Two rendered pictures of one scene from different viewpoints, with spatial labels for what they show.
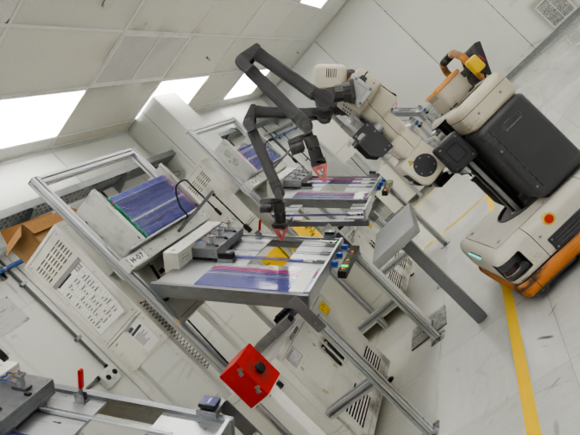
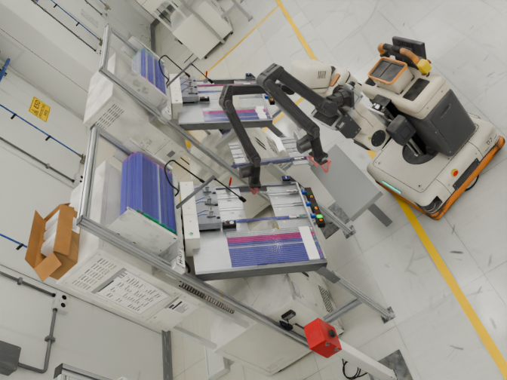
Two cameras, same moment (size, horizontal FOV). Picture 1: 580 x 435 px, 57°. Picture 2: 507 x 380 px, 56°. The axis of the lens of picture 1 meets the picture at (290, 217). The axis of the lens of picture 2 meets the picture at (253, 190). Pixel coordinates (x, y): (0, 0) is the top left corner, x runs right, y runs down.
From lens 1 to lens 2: 1.73 m
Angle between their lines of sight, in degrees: 36
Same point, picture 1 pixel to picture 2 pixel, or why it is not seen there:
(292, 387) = (300, 311)
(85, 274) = (129, 279)
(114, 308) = (157, 295)
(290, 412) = (348, 351)
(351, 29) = not seen: outside the picture
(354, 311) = (253, 199)
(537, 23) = not seen: outside the picture
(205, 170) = (118, 103)
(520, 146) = (446, 127)
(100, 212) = (135, 225)
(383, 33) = not seen: outside the picture
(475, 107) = (425, 104)
